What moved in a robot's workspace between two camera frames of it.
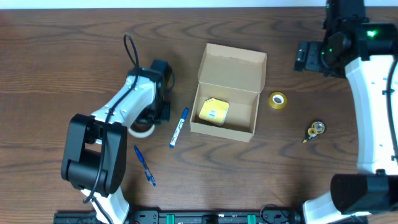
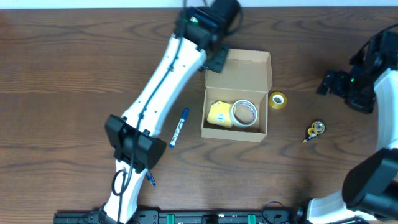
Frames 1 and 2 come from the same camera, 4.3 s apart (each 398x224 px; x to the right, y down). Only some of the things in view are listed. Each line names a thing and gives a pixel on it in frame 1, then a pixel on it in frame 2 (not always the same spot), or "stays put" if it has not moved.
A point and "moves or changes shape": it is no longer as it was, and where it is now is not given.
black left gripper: x=165 y=109 -> x=216 y=60
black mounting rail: x=192 y=216 stays put
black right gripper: x=305 y=56 -> x=329 y=82
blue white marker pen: x=179 y=127 stays put
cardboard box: x=230 y=82 moves or changes shape
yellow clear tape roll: x=275 y=105 stays put
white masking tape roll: x=142 y=135 moves or changes shape
